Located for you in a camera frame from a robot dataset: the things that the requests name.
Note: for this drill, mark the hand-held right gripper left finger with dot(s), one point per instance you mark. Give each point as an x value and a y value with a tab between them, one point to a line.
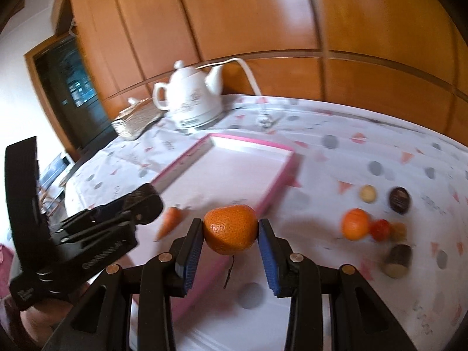
192	259

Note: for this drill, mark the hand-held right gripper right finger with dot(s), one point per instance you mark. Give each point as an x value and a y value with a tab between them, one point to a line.
270	263

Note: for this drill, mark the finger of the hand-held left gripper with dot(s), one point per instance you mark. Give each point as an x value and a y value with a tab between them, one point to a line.
146	203
102	232

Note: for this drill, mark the carrot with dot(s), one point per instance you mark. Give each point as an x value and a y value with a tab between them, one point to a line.
168	223

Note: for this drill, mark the large orange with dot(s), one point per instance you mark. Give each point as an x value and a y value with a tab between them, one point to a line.
230	228

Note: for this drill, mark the pink rimmed white tray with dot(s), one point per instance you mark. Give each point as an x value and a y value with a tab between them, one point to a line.
226	168

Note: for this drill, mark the small orange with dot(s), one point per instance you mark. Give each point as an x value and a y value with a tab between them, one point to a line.
355	223

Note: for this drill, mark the red tomato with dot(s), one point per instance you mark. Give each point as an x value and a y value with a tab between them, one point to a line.
380	230

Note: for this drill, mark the small yellow potato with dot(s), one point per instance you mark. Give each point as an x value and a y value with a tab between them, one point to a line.
367	193

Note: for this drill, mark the small yellow-brown lump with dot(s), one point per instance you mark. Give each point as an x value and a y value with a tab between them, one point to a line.
399	231

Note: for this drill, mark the dark avocado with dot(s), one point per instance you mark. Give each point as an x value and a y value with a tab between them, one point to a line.
399	200

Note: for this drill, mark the person's left hand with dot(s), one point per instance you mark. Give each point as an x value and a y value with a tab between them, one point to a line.
44	321

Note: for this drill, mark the white and blue object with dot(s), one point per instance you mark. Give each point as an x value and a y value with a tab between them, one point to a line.
55	168

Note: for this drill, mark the pink cloth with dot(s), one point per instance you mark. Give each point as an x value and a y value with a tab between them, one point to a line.
5	267

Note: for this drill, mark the woven straw basket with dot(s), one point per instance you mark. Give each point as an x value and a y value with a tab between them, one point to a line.
135	120

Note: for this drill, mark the white kettle base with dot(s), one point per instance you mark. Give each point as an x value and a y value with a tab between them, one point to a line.
204	127

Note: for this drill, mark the dark wooden door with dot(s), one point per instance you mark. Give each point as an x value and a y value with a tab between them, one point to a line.
73	91

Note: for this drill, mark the white ceramic electric kettle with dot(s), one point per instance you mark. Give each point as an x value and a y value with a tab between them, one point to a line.
186	91

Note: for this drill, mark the white patterned tablecloth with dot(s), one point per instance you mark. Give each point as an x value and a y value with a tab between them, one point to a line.
347	146

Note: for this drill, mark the wooden wardrobe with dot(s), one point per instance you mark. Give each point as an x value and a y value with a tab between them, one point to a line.
256	14

